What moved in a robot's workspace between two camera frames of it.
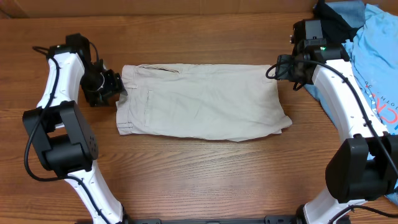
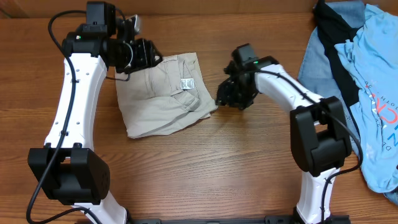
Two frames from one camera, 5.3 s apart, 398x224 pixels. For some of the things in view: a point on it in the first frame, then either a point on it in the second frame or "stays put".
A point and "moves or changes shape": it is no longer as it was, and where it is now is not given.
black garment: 334,28 stays put
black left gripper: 114,85 -> 145,49
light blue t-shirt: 373,55 stays put
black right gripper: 282,72 -> 224,98
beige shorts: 212,102 moves or changes shape
